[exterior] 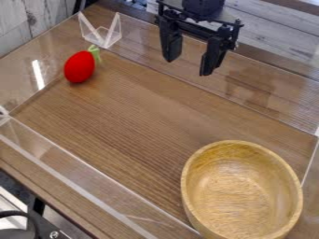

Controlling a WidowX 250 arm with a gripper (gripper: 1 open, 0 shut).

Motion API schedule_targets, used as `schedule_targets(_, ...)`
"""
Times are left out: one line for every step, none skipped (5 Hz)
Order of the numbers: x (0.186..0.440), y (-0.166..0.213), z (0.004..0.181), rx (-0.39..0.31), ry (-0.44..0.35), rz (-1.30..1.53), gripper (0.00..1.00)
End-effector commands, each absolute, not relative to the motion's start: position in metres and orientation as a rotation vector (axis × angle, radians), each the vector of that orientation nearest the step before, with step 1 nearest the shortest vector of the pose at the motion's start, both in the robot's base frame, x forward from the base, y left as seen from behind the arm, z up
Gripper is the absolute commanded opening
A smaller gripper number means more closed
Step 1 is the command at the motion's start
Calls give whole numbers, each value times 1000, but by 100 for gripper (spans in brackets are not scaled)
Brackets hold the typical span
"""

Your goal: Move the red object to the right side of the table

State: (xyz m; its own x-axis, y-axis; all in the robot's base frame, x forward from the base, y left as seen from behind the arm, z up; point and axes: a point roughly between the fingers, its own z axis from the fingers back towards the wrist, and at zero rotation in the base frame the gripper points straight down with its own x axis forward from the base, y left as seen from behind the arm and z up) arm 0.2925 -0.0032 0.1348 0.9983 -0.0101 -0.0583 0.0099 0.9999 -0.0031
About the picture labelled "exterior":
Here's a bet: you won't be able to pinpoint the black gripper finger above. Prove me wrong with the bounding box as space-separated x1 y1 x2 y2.
159 17 183 63
199 36 229 76

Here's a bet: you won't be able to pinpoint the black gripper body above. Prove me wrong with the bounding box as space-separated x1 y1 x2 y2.
156 0 245 42

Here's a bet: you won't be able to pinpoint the red felt strawberry toy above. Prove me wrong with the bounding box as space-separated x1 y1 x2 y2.
64 45 102 83

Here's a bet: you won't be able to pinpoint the clear acrylic tray walls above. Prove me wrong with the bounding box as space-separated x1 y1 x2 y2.
0 17 319 239

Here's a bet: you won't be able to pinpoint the oval wooden bowl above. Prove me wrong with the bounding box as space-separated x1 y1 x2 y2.
180 140 303 239

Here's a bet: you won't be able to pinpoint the clear acrylic corner bracket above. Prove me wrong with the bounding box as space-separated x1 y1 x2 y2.
78 13 122 49

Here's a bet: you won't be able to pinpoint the black cable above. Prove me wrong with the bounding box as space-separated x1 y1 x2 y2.
0 210 43 239

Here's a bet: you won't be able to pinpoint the black table clamp bracket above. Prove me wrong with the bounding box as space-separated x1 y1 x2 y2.
28 197 71 239

